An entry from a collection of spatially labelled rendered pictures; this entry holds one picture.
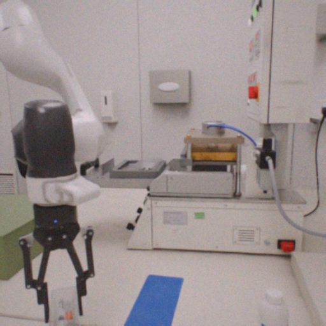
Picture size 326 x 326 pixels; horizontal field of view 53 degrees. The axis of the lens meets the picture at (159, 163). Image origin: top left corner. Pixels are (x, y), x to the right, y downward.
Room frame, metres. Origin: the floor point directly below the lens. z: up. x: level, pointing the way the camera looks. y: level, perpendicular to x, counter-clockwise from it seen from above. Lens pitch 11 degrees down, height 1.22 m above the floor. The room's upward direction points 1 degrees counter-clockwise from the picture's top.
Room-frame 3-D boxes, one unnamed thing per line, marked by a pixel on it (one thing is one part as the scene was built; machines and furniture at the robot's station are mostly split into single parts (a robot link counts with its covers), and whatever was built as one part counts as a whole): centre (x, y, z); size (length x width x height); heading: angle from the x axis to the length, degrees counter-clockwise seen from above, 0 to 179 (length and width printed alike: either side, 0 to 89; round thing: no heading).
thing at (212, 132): (1.08, -0.21, 1.08); 0.31 x 0.24 x 0.13; 171
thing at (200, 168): (1.25, -0.14, 0.96); 0.25 x 0.05 x 0.07; 81
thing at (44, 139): (0.62, 0.22, 1.16); 0.18 x 0.10 x 0.13; 28
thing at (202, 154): (1.09, -0.18, 1.07); 0.22 x 0.17 x 0.10; 171
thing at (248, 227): (1.08, -0.17, 0.84); 0.53 x 0.37 x 0.17; 81
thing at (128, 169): (1.14, 0.07, 0.98); 0.20 x 0.17 x 0.03; 171
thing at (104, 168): (1.15, 0.12, 0.97); 0.30 x 0.22 x 0.08; 81
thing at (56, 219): (0.58, 0.20, 0.99); 0.08 x 0.08 x 0.09
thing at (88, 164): (1.17, 0.25, 0.99); 0.15 x 0.02 x 0.04; 171
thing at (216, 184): (0.98, -0.09, 0.96); 0.26 x 0.05 x 0.07; 81
